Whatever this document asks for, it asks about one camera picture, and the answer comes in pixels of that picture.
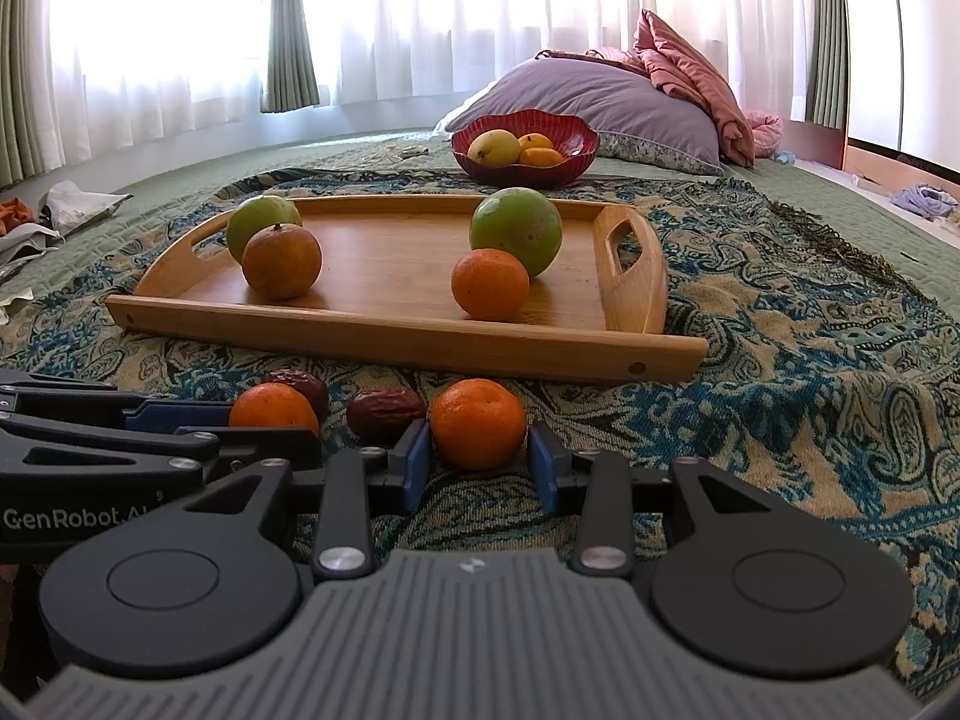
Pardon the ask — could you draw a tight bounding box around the yellow mango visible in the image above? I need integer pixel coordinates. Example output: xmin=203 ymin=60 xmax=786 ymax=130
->
xmin=467 ymin=128 xmax=523 ymax=169

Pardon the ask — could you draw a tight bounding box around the red fruit bowl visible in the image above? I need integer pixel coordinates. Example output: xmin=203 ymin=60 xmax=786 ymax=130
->
xmin=452 ymin=109 xmax=599 ymax=188

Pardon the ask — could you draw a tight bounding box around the purple pillow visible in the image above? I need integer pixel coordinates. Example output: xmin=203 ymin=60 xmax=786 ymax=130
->
xmin=434 ymin=57 xmax=722 ymax=176

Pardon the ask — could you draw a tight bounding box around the dark red jujube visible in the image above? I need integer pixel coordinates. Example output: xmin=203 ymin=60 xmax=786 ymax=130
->
xmin=347 ymin=387 xmax=427 ymax=445
xmin=262 ymin=369 xmax=329 ymax=421

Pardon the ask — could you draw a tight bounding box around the orange mandarin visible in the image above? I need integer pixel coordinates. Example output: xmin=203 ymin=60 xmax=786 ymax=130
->
xmin=228 ymin=382 xmax=320 ymax=437
xmin=430 ymin=379 xmax=527 ymax=470
xmin=451 ymin=249 xmax=530 ymax=322

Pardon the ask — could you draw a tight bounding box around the green curtain right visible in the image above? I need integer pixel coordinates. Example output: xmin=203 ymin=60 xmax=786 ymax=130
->
xmin=805 ymin=0 xmax=850 ymax=130

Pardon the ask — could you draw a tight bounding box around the brownish orange fruit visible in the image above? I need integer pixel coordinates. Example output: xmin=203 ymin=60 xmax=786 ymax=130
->
xmin=241 ymin=223 xmax=322 ymax=301

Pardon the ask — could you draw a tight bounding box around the lavender cloth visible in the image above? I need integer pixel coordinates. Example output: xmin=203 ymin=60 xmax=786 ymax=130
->
xmin=892 ymin=184 xmax=958 ymax=221

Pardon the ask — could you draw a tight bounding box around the pink blanket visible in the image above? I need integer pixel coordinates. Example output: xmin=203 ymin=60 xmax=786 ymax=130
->
xmin=535 ymin=8 xmax=784 ymax=167

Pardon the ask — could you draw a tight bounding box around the green curtain left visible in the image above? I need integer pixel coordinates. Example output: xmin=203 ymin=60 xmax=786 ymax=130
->
xmin=260 ymin=0 xmax=320 ymax=114

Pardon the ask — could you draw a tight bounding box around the white sheer curtain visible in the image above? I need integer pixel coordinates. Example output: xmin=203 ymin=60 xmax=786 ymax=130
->
xmin=2 ymin=0 xmax=814 ymax=185

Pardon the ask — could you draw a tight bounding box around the white plastic bag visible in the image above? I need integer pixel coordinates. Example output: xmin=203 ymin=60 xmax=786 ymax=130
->
xmin=0 ymin=181 xmax=132 ymax=281

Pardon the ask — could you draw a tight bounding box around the green quilted bedspread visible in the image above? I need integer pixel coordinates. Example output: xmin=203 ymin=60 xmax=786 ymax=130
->
xmin=2 ymin=130 xmax=958 ymax=316

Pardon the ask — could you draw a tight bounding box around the orange cloth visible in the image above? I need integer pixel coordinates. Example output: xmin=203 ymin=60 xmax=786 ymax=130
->
xmin=0 ymin=197 xmax=36 ymax=236

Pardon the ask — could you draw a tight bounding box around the green apple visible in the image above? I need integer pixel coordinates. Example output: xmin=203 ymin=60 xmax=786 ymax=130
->
xmin=226 ymin=195 xmax=302 ymax=263

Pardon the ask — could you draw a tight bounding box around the small orange fruit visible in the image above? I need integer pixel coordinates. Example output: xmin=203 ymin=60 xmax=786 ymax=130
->
xmin=517 ymin=146 xmax=566 ymax=169
xmin=519 ymin=132 xmax=553 ymax=149

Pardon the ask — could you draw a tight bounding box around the wooden serving tray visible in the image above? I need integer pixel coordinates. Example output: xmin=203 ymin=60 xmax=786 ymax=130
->
xmin=107 ymin=193 xmax=708 ymax=383

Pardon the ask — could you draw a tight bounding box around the large green round fruit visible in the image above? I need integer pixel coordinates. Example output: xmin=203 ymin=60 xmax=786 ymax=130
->
xmin=469 ymin=187 xmax=563 ymax=280

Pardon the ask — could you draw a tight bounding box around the teal patterned throw blanket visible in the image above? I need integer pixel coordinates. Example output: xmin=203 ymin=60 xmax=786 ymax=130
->
xmin=2 ymin=169 xmax=958 ymax=700

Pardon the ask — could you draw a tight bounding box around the green curtain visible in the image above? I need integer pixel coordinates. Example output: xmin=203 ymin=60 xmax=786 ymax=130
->
xmin=805 ymin=0 xmax=850 ymax=130
xmin=260 ymin=0 xmax=320 ymax=114

